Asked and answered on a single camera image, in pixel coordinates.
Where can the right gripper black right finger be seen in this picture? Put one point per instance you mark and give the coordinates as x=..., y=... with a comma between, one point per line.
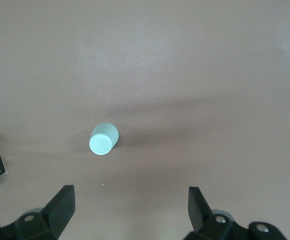
x=197, y=207

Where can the pale green cup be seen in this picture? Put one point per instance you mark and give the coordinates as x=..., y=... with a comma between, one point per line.
x=100, y=145

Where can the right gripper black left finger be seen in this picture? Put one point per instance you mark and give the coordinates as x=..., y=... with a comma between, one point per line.
x=60, y=207

